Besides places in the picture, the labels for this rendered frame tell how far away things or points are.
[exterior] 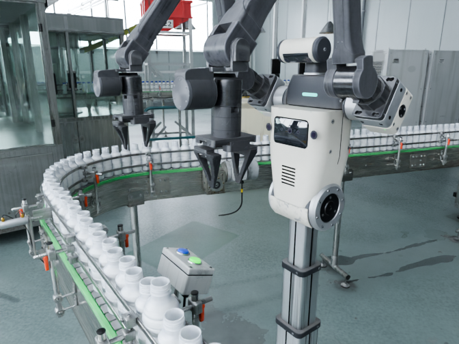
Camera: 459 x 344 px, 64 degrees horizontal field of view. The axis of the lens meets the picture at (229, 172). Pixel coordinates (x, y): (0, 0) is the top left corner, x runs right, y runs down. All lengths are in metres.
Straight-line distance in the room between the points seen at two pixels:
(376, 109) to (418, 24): 12.87
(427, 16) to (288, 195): 12.78
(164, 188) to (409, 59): 5.23
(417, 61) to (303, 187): 5.83
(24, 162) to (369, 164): 2.94
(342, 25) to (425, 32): 12.84
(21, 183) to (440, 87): 6.35
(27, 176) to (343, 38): 3.29
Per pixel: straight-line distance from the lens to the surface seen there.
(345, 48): 0.92
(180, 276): 0.94
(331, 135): 1.11
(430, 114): 7.21
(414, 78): 6.85
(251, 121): 4.77
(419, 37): 13.81
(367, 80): 0.93
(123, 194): 2.18
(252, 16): 0.69
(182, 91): 0.63
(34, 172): 3.81
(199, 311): 0.86
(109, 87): 1.03
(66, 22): 5.75
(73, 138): 5.80
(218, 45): 0.66
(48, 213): 1.51
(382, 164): 2.93
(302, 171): 1.13
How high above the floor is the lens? 1.58
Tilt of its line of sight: 16 degrees down
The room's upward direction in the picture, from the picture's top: straight up
